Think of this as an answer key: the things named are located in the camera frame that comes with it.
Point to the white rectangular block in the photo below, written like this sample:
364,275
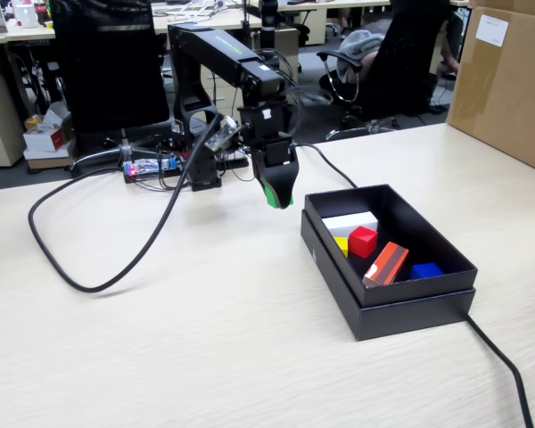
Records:
343,222

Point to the white paper label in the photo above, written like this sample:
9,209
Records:
492,30

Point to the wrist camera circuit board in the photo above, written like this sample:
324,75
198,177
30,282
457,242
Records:
220,134

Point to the black cardboard box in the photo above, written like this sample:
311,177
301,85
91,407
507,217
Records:
428,290

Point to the large brown cardboard box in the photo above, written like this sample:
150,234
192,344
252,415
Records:
508,98

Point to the white and red carton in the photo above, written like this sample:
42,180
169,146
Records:
44,139

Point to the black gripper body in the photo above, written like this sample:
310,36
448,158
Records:
267,134

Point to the beige office desk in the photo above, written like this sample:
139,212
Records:
339,4
27,35

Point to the red cube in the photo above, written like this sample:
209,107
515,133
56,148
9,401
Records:
363,243

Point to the black office chair chrome arms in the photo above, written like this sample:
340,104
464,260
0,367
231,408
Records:
405,67

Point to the grey cloth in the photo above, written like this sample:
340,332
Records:
359,44

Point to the yellow cube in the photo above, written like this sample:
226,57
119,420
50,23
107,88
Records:
341,247

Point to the green cube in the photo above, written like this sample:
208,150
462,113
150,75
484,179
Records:
272,198

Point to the cola bottle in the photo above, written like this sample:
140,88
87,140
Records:
41,12

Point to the blue cube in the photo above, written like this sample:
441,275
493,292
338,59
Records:
425,271

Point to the black vertical pole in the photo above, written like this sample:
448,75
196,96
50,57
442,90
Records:
267,22

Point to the robot controller board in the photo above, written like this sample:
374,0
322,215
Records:
147,167

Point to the orange red block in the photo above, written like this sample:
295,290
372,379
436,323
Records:
385,265

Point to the beige side cabinet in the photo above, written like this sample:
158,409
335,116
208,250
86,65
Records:
0,120

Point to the black mesh office chair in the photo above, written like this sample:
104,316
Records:
98,53

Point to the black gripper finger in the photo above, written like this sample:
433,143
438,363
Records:
283,185
259,167

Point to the white laptop stand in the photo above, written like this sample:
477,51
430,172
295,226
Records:
191,13

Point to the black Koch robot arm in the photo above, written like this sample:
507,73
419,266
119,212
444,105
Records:
218,49

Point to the black open box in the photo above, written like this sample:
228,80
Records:
410,318

